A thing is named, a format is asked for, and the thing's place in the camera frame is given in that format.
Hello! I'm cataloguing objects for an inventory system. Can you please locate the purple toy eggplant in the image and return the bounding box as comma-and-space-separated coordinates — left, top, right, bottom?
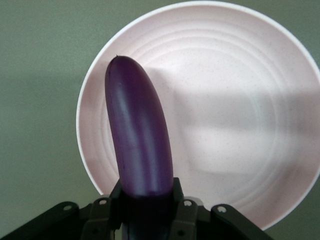
104, 55, 174, 240

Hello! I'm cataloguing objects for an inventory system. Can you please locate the pale pink round plate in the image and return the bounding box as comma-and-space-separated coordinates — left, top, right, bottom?
75, 0, 320, 231

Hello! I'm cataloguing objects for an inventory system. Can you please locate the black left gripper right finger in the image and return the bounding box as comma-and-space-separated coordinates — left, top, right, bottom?
169, 177, 283, 240

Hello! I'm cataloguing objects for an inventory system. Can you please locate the large table cover cloth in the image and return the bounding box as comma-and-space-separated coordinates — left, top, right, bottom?
0, 0, 320, 240

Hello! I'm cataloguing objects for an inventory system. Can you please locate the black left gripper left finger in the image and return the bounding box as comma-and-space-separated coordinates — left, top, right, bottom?
0, 179, 124, 240

